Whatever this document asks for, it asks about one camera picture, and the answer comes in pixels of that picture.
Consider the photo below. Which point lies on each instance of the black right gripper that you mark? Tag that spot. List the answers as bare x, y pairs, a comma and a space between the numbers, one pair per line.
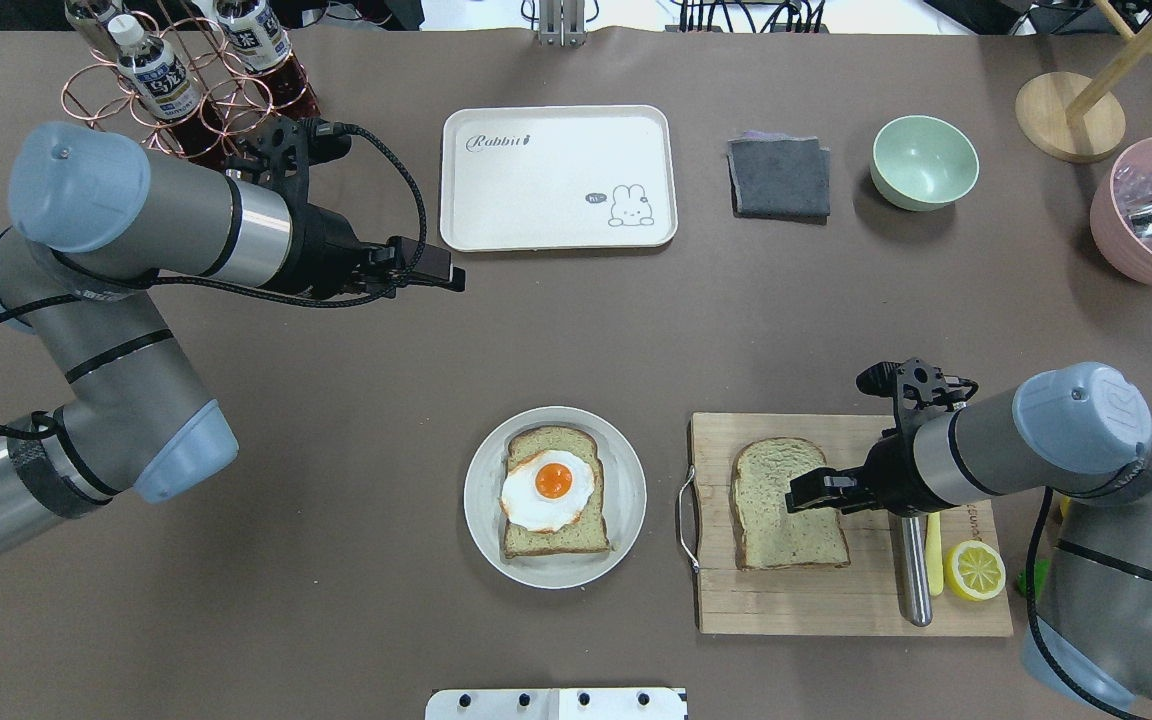
893, 478

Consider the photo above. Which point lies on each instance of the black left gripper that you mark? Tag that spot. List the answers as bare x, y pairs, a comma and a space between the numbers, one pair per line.
321, 250

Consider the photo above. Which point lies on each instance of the plain bread slice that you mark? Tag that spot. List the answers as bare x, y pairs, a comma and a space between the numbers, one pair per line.
767, 535

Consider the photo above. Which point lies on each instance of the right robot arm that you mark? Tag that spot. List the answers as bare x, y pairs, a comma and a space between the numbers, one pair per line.
1082, 431

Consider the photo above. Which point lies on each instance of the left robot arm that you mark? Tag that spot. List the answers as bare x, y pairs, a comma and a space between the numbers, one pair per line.
97, 221

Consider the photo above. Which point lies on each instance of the cream rabbit tray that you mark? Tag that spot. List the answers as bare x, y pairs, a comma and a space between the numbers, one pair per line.
557, 178

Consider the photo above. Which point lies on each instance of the steel muddler black tip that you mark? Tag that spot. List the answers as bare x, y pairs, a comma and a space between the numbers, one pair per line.
911, 569

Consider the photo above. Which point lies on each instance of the wooden cutting board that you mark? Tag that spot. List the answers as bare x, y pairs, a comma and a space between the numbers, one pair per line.
861, 599

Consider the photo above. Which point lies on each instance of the yellow plastic knife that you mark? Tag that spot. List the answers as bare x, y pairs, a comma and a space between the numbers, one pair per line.
933, 555

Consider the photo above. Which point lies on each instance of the halved lemon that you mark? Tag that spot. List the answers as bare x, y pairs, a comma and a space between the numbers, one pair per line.
974, 571

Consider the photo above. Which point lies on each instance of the white round plate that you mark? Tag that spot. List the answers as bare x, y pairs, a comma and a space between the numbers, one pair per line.
625, 500

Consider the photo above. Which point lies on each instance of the fried egg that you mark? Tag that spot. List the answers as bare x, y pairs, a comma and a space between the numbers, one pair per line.
547, 491

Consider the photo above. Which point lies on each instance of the green lime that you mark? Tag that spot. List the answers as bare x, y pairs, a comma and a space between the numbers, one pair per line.
1024, 582

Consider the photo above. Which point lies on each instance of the bread slice under egg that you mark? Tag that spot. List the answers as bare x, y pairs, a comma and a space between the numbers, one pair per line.
588, 534

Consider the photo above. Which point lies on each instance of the grey folded cloth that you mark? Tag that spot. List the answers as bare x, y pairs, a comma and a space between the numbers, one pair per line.
779, 176

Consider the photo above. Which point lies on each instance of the tea bottle lower left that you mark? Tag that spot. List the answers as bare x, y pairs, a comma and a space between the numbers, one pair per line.
255, 33

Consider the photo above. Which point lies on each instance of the tea bottle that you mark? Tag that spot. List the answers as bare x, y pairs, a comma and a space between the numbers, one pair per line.
90, 19
157, 74
255, 33

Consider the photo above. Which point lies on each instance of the mint green bowl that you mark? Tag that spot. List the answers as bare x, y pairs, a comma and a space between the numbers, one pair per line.
921, 163

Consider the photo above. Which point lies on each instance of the tea bottle upper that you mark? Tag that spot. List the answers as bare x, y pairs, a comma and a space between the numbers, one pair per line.
157, 74

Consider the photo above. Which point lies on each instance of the wooden mug tree stand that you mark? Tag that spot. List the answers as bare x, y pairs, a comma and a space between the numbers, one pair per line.
1075, 118

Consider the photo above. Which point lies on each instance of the tea bottle lower right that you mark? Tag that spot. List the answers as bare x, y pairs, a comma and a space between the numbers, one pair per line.
90, 19

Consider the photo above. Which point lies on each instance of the aluminium frame post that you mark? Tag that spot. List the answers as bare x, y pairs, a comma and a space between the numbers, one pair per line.
560, 23

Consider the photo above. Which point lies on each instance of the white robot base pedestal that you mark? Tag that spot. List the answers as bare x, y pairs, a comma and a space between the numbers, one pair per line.
559, 703

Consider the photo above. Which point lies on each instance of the copper wire bottle rack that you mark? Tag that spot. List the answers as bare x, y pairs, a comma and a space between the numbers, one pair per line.
235, 101

